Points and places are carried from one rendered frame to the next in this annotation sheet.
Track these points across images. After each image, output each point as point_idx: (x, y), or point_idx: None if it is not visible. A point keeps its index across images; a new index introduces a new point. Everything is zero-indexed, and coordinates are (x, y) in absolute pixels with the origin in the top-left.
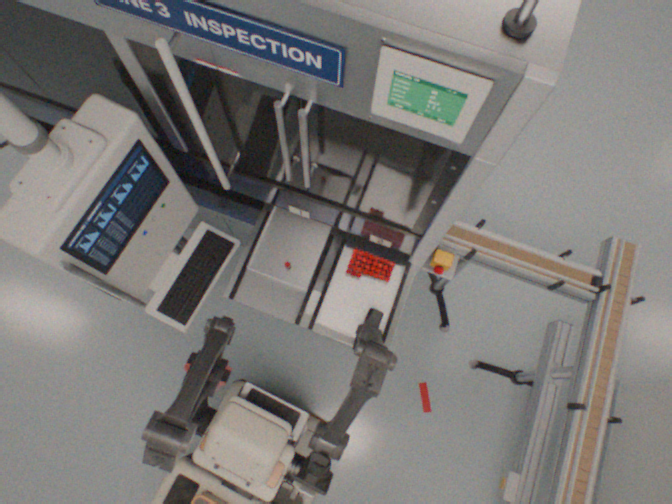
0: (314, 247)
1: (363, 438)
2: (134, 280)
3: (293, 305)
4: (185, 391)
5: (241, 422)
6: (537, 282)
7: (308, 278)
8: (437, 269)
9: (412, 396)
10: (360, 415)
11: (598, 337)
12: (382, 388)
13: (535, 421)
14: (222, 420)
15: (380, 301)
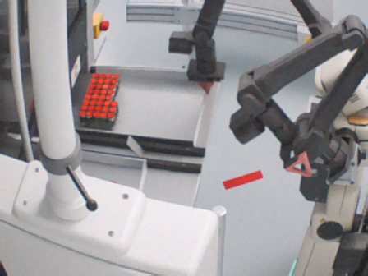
0: (81, 169)
1: (306, 230)
2: None
3: (172, 180)
4: (321, 39)
5: (333, 59)
6: None
7: (126, 169)
8: (105, 23)
9: (246, 193)
10: (281, 240)
11: None
12: (242, 227)
13: (243, 12)
14: (337, 68)
15: (144, 87)
